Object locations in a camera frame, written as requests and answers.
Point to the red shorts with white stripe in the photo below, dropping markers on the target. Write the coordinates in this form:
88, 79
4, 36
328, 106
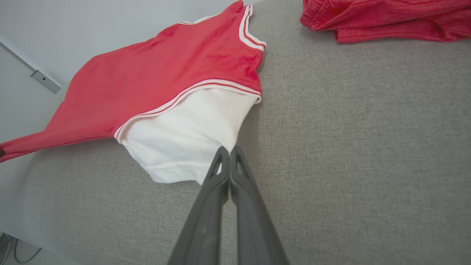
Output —
386, 18

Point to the grey metal bar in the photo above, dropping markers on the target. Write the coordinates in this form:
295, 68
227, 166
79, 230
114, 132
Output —
46, 81

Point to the red and white jersey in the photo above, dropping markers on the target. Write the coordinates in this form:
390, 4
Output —
154, 84

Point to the grey fabric sofa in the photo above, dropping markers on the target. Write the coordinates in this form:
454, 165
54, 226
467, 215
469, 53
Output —
349, 147

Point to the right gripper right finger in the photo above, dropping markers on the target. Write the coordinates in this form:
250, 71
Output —
254, 221

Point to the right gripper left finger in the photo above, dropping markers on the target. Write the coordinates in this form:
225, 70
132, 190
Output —
206, 221

